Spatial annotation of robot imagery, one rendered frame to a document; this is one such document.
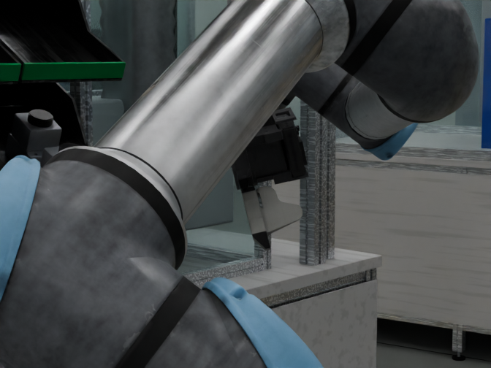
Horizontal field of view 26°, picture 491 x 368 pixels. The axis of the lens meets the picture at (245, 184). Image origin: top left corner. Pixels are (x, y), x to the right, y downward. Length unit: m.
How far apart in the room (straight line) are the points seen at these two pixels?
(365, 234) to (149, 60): 2.88
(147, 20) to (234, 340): 1.60
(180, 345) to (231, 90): 0.22
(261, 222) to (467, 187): 3.61
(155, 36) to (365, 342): 1.00
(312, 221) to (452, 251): 2.26
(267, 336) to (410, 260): 4.23
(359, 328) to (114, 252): 2.07
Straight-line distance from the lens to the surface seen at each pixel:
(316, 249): 2.59
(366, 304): 2.72
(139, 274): 0.66
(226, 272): 2.45
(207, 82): 0.78
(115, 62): 1.26
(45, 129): 1.30
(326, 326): 2.60
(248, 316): 0.66
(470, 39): 0.97
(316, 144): 2.56
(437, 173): 4.77
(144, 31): 2.21
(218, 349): 0.65
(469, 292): 4.79
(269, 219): 1.15
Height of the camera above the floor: 1.39
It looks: 7 degrees down
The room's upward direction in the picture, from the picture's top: straight up
